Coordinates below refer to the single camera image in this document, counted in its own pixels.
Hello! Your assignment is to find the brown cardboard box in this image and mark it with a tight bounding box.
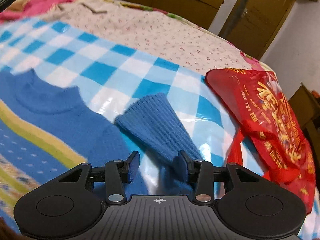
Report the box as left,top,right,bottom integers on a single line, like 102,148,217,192
289,83,319,159

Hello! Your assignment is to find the brown wooden door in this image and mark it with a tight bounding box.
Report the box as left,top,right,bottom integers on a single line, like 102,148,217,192
219,0,296,60

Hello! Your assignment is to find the blue striped knit sweater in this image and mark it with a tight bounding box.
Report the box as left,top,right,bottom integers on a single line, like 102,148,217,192
1,69,201,228

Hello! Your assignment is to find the floral white bed sheet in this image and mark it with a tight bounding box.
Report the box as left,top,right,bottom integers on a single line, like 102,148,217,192
40,0,252,74

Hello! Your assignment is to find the blue white checkered plastic sheet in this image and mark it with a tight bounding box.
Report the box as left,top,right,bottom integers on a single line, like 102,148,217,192
0,17,320,238

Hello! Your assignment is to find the pink floral blanket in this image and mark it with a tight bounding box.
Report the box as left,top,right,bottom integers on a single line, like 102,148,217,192
1,0,74,23

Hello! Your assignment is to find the red printed tote bag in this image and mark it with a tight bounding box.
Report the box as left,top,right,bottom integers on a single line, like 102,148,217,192
205,68,316,213

